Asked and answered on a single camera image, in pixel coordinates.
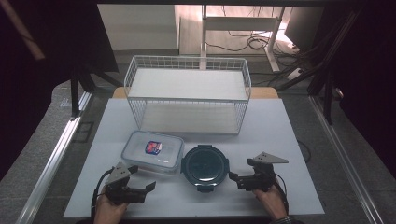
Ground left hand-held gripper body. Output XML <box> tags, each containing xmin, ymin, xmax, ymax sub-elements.
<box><xmin>103</xmin><ymin>161</ymin><xmax>148</xmax><ymax>206</ymax></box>

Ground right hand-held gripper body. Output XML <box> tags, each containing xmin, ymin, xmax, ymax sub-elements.
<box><xmin>244</xmin><ymin>151</ymin><xmax>290</xmax><ymax>192</ymax></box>

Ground clear rectangular food container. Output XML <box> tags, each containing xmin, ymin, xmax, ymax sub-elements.
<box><xmin>120</xmin><ymin>130</ymin><xmax>185</xmax><ymax>175</ymax></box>

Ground round dark food container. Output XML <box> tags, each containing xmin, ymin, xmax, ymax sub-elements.
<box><xmin>180</xmin><ymin>144</ymin><xmax>231</xmax><ymax>193</ymax></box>

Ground white wire two-tier rack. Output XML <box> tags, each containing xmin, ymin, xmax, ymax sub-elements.
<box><xmin>123</xmin><ymin>55</ymin><xmax>252</xmax><ymax>136</ymax></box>

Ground person's left hand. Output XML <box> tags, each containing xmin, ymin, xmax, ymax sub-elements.
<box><xmin>92</xmin><ymin>192</ymin><xmax>129</xmax><ymax>224</ymax></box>

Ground person's right hand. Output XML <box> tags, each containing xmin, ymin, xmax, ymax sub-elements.
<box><xmin>252</xmin><ymin>183</ymin><xmax>290</xmax><ymax>220</ymax></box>

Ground black metal stand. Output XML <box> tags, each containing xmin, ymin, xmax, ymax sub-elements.
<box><xmin>69</xmin><ymin>65</ymin><xmax>123</xmax><ymax>119</ymax></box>
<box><xmin>276</xmin><ymin>8</ymin><xmax>366</xmax><ymax>126</ymax></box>

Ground white power strip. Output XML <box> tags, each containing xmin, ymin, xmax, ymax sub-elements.
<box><xmin>286</xmin><ymin>67</ymin><xmax>302</xmax><ymax>80</ymax></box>

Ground dark curtain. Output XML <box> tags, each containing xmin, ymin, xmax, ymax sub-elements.
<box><xmin>0</xmin><ymin>0</ymin><xmax>120</xmax><ymax>182</ymax></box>
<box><xmin>321</xmin><ymin>0</ymin><xmax>396</xmax><ymax>172</ymax></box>

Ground white cabinet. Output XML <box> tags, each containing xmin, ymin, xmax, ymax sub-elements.
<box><xmin>97</xmin><ymin>4</ymin><xmax>180</xmax><ymax>52</ymax></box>

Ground dark monitor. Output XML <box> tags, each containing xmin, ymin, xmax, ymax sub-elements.
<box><xmin>283</xmin><ymin>6</ymin><xmax>325</xmax><ymax>52</ymax></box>

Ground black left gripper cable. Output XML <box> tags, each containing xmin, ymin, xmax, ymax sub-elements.
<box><xmin>91</xmin><ymin>167</ymin><xmax>116</xmax><ymax>219</ymax></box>

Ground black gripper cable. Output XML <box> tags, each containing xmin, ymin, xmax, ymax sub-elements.
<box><xmin>274</xmin><ymin>172</ymin><xmax>290</xmax><ymax>217</ymax></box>
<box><xmin>91</xmin><ymin>167</ymin><xmax>116</xmax><ymax>219</ymax></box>

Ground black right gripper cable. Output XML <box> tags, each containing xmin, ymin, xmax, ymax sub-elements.
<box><xmin>274</xmin><ymin>172</ymin><xmax>290</xmax><ymax>217</ymax></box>

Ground thin black cable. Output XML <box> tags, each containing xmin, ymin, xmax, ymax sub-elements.
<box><xmin>296</xmin><ymin>139</ymin><xmax>313</xmax><ymax>164</ymax></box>

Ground aluminium rail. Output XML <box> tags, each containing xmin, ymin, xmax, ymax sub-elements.
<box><xmin>15</xmin><ymin>91</ymin><xmax>93</xmax><ymax>224</ymax></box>
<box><xmin>307</xmin><ymin>94</ymin><xmax>387</xmax><ymax>224</ymax></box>

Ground black floor cables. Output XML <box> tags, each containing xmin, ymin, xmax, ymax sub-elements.
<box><xmin>205</xmin><ymin>6</ymin><xmax>298</xmax><ymax>54</ymax></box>

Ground white desk frame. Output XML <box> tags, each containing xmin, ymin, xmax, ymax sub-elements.
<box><xmin>200</xmin><ymin>4</ymin><xmax>287</xmax><ymax>74</ymax></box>

